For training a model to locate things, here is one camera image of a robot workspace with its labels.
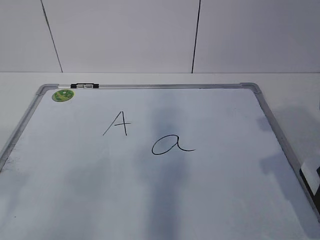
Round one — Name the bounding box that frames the white whiteboard eraser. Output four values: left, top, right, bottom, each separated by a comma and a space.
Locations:
300, 158, 320, 205

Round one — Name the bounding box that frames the white framed whiteboard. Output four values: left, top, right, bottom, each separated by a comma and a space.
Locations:
0, 83, 320, 240

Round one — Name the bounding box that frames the round green magnet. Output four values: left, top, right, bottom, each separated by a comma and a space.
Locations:
52, 89, 75, 103

